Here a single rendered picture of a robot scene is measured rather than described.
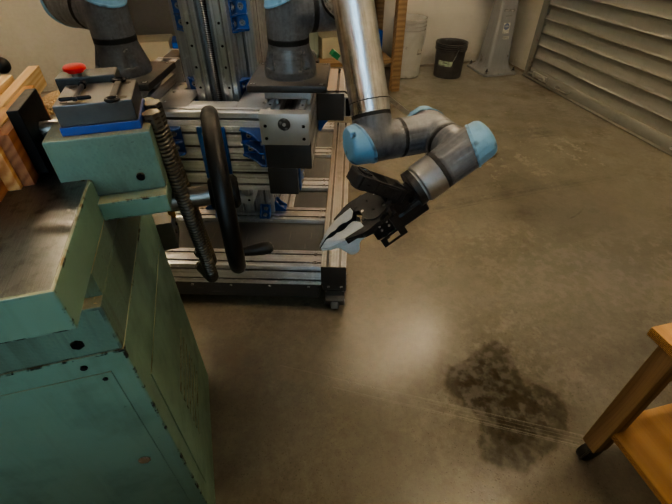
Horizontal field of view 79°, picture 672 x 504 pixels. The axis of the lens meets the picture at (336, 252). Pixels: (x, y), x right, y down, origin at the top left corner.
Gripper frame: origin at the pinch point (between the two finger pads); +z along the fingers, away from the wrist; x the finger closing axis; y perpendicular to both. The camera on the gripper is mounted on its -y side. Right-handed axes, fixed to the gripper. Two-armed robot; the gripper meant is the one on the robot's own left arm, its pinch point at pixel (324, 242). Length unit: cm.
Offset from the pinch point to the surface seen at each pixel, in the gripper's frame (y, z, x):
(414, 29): 121, -138, 281
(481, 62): 187, -186, 277
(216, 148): -26.3, 3.0, 0.8
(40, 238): -35.0, 23.5, -9.0
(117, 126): -35.5, 11.6, 4.5
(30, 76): -41, 29, 44
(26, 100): -43.1, 19.5, 10.9
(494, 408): 87, -8, -13
